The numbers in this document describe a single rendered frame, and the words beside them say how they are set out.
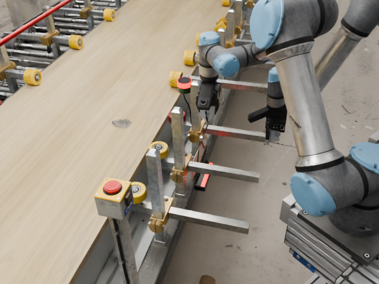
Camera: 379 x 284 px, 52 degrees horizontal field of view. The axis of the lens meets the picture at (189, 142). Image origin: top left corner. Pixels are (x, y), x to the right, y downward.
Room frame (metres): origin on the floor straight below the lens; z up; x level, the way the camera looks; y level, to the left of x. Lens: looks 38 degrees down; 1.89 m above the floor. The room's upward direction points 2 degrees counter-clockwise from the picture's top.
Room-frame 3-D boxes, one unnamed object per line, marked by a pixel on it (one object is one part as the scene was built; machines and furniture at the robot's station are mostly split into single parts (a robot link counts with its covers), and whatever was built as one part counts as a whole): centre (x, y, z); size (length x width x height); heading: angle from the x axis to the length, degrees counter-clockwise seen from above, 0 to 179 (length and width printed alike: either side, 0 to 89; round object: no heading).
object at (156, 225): (0.96, 0.11, 0.82); 0.13 x 0.06 x 0.05; 163
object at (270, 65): (1.91, -0.25, 0.95); 0.50 x 0.04 x 0.04; 73
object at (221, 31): (1.89, -0.18, 0.90); 0.03 x 0.03 x 0.48; 73
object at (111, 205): (0.69, 0.19, 1.18); 0.07 x 0.07 x 0.08; 73
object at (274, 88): (1.36, -0.36, 1.12); 0.09 x 0.08 x 0.11; 71
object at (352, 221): (0.74, -0.46, 1.09); 0.15 x 0.15 x 0.10
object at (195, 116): (1.41, -0.03, 0.87); 0.03 x 0.03 x 0.48; 73
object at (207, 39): (1.29, -0.08, 1.30); 0.09 x 0.08 x 0.11; 23
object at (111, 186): (0.69, 0.19, 1.22); 0.04 x 0.04 x 0.02
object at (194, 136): (1.44, -0.04, 0.85); 0.13 x 0.06 x 0.05; 163
